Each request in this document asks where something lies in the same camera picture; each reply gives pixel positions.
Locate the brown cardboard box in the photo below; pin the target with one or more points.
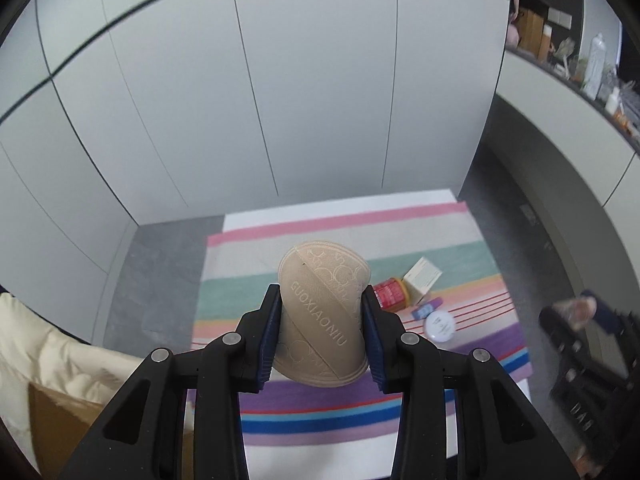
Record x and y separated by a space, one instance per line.
59 422

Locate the striped colourful cloth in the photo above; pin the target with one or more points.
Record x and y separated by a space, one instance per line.
321 391

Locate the white round compact case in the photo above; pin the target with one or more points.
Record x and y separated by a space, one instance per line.
439 326

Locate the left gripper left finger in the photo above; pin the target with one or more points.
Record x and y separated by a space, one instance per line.
236 362

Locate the white table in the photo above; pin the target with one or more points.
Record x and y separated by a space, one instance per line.
345 459

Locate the clear bottle pink cap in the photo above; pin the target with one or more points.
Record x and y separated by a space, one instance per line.
577 312

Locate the beige cardboard cosmetic box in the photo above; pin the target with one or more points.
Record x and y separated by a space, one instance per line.
420 279

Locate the cream padded armchair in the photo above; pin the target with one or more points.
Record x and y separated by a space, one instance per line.
33 350

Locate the shelf with clutter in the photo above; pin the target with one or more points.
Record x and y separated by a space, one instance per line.
574 23

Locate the blue purple small tube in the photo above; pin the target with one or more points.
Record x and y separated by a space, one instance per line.
424 310

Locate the red gold tin can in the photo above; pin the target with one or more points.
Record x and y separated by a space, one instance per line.
392 295

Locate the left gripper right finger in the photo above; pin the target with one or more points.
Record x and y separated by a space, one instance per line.
460 414

